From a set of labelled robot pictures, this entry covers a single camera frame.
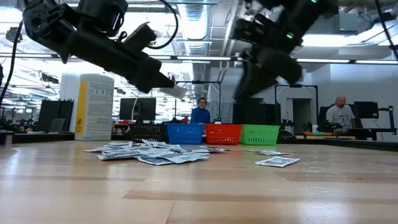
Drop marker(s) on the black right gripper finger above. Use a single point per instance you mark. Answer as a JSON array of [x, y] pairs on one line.
[[246, 82], [261, 81]]

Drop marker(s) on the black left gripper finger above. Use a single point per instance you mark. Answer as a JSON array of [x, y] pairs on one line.
[[160, 83]]

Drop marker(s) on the blue print antiseptic packet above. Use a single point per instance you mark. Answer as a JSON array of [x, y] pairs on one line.
[[119, 144], [175, 92], [94, 150], [154, 160], [185, 158], [121, 153], [105, 157], [175, 148], [155, 143]]

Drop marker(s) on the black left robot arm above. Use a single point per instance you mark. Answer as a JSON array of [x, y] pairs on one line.
[[46, 21]]

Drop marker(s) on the black equipment cabinet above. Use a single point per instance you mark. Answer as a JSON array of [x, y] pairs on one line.
[[255, 113]]

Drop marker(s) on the black plastic basket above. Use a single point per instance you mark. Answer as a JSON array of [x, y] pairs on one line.
[[149, 133]]

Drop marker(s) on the person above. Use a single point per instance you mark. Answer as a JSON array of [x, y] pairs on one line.
[[340, 116], [200, 116]]

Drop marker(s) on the green plastic basket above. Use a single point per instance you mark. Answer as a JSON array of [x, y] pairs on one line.
[[259, 135]]

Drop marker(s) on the blue plastic basket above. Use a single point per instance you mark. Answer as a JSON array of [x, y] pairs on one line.
[[185, 133]]

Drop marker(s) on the red plastic basket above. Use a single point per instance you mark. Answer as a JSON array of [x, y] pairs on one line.
[[223, 134]]

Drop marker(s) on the white wipes canister yellow label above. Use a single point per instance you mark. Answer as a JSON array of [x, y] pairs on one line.
[[96, 115]]

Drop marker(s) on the small white bottle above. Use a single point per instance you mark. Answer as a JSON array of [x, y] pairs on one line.
[[315, 128]]

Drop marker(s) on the long ceiling light strip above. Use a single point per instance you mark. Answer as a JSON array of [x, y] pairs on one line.
[[342, 61]]

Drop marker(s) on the orange and green bar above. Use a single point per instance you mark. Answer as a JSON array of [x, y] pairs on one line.
[[317, 133]]

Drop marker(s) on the black upright panel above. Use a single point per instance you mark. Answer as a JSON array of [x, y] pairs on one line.
[[49, 115]]

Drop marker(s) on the black clamp stand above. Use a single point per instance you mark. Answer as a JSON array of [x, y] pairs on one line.
[[391, 121]]

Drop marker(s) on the small grey container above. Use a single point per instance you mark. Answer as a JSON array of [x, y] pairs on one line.
[[6, 138]]

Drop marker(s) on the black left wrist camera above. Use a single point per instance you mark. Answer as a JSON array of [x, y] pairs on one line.
[[140, 34]]

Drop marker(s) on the silver corrugated ceiling duct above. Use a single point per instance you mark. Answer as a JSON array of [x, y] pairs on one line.
[[194, 25]]

